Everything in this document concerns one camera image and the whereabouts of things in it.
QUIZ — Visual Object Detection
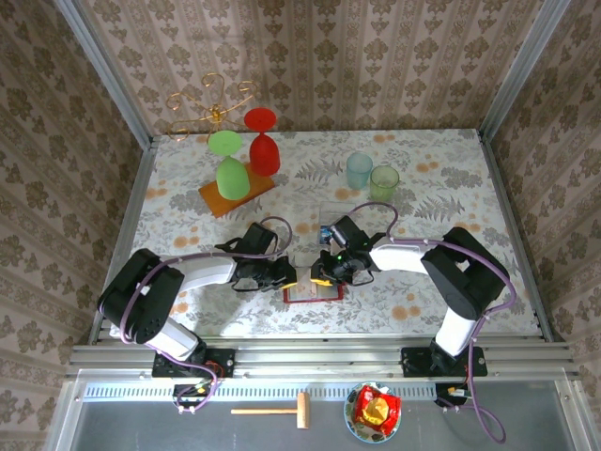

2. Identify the red card holder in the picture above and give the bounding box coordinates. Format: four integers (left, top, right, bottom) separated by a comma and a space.
283, 276, 345, 305

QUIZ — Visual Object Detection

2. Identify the clear plastic tray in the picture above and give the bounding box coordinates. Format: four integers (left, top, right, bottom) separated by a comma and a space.
317, 200, 351, 229

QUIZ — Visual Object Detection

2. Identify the green tumbler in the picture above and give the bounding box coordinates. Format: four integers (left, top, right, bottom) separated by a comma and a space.
369, 164, 401, 200

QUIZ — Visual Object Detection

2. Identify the blue tumbler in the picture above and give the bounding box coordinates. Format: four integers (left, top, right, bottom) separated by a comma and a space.
346, 151, 375, 191

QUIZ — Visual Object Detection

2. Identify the green wine glass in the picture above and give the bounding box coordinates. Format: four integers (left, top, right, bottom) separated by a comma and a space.
206, 130, 251, 202

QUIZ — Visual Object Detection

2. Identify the red wine glass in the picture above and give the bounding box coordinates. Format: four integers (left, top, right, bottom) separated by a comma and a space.
243, 106, 282, 179

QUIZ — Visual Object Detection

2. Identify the wooden mallet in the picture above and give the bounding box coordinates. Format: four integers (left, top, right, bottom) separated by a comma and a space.
229, 392, 312, 430

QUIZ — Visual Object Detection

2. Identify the red snack bag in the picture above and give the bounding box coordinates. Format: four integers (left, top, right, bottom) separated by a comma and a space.
352, 383, 403, 437

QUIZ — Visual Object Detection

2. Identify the black connector block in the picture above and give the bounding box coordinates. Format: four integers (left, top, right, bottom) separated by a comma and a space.
434, 382, 472, 409
172, 382, 220, 415

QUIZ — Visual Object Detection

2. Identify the patterned bowl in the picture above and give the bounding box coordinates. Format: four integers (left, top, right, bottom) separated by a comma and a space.
344, 381, 403, 443

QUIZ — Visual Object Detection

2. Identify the grey metal shelf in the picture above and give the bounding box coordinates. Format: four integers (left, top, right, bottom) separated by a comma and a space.
44, 370, 586, 451

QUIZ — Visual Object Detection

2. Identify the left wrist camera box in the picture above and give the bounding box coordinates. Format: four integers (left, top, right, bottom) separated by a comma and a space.
241, 221, 281, 257

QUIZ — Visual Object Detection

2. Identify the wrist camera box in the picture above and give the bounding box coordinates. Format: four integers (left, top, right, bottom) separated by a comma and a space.
241, 221, 281, 257
328, 214, 370, 248

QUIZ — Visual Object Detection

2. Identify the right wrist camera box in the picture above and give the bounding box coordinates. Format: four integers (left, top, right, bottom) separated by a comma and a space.
328, 214, 370, 248

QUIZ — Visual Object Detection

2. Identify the aluminium extrusion frame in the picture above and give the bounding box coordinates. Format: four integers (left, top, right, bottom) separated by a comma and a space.
51, 0, 583, 381

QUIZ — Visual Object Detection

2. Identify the wooden gold wire glass rack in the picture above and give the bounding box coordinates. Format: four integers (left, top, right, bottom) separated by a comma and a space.
166, 72, 277, 219

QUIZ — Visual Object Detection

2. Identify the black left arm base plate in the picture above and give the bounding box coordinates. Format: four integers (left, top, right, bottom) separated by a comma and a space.
152, 348, 236, 380

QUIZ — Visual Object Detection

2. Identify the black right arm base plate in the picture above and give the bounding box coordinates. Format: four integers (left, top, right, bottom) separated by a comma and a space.
401, 346, 488, 379

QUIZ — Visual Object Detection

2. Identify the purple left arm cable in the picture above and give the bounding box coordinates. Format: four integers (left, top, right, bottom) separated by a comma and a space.
116, 214, 295, 415

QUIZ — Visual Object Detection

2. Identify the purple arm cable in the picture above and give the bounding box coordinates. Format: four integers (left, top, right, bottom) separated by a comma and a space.
116, 214, 295, 415
347, 201, 517, 446

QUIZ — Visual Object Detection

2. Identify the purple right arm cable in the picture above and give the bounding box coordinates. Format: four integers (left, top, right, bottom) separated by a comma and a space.
347, 201, 517, 446

